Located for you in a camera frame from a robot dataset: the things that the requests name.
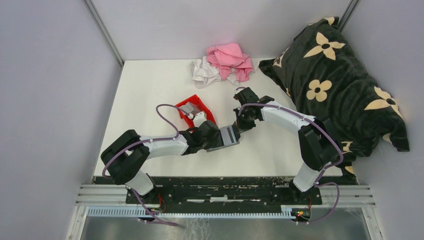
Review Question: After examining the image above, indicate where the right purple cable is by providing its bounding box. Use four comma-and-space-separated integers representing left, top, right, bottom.
234, 86, 345, 225

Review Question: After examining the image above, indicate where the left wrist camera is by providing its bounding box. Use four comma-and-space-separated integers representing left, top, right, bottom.
192, 111, 207, 127

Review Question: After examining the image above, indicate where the red plastic bin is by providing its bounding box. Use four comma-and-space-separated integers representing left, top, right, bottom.
175, 94, 217, 128

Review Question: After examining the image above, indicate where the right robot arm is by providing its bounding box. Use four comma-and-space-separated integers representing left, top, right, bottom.
233, 87, 343, 204

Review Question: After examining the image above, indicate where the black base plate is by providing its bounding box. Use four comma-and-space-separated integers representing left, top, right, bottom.
140, 176, 323, 214

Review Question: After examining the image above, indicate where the white cloth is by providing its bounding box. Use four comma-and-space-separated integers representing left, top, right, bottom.
190, 55, 240, 89

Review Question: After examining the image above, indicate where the black floral pillow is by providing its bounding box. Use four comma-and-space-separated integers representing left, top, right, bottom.
258, 16, 410, 168

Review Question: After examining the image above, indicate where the grey card holder wallet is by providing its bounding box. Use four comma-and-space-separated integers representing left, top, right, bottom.
206, 125, 241, 152

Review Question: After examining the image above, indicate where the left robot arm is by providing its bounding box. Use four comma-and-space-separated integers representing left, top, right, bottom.
100, 120, 222, 204

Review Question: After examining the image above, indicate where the stack of cards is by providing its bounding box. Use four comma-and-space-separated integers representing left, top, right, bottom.
180, 102, 202, 116

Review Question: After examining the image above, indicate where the aluminium rail frame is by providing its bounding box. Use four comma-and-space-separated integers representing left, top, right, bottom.
65, 184, 383, 240

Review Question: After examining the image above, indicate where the pink cloth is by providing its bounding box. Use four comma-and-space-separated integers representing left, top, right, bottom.
206, 43, 254, 83

